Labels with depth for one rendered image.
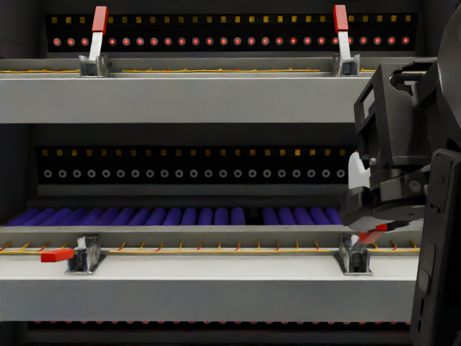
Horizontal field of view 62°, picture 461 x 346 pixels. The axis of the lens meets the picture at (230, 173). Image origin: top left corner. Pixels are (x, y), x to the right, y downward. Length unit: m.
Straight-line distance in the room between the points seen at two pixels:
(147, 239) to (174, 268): 0.05
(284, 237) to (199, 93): 0.18
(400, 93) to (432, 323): 0.12
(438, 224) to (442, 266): 0.02
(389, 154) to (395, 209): 0.03
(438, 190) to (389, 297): 0.22
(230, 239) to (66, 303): 0.17
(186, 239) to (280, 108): 0.17
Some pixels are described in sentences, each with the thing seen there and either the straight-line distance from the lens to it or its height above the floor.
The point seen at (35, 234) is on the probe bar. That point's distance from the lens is 0.46.
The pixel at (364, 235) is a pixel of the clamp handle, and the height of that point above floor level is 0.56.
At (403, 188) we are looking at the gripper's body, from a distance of 0.22.
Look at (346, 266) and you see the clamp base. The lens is 0.39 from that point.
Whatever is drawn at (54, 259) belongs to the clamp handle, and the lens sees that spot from 0.34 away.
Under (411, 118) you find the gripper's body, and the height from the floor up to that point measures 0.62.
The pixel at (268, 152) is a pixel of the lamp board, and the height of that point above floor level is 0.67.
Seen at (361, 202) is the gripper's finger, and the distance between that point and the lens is 0.24.
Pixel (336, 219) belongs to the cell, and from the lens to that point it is 0.48.
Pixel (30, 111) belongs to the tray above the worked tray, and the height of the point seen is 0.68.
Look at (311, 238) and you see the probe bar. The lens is 0.43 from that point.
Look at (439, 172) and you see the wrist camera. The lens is 0.20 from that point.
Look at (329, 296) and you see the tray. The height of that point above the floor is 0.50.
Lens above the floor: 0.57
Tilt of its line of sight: 8 degrees up
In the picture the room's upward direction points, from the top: straight up
